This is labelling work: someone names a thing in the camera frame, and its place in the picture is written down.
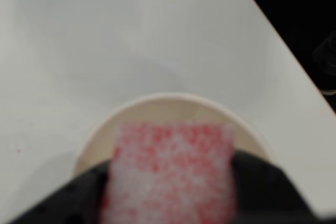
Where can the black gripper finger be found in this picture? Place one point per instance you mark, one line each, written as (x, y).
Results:
(68, 197)
(267, 190)

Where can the red and white speckled cube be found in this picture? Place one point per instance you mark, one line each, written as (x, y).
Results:
(170, 171)

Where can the beige paper cup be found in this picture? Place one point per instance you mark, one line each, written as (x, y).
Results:
(168, 108)

